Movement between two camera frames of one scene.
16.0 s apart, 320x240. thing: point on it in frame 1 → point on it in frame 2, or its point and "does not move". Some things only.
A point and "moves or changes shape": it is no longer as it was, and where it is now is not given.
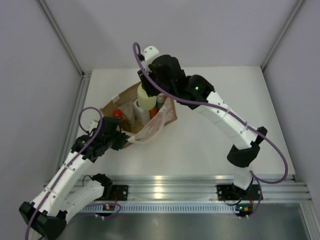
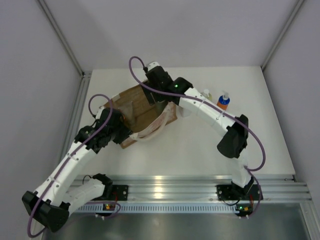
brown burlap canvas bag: [139, 125] does not move
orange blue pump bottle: [153, 112] → [223, 101]
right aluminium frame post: [281, 34] does not move
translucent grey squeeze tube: [128, 115] does not move
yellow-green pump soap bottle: [145, 102] moves or changes shape
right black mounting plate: [229, 192] does not move
